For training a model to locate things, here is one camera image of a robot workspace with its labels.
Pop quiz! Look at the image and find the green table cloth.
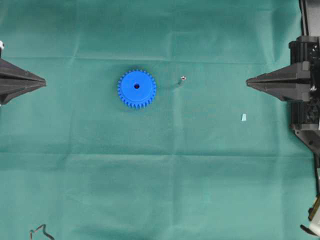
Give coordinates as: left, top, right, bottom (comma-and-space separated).
0, 0, 316, 240

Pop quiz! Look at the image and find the small metal shaft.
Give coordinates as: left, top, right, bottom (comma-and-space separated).
178, 75, 187, 86

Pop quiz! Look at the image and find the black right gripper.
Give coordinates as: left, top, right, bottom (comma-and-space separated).
246, 36, 320, 125

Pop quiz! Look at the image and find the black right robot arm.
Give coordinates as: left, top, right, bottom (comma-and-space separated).
246, 0, 320, 196

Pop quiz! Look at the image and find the blue plastic gear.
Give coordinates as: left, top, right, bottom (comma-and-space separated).
117, 69, 157, 109

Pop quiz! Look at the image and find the small pale tape piece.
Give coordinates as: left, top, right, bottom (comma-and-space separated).
241, 113, 247, 122

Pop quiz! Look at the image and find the black cable bottom left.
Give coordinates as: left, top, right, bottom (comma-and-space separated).
28, 224, 56, 240

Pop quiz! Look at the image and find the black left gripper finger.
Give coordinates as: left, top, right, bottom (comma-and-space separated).
0, 80, 46, 105
0, 59, 46, 86

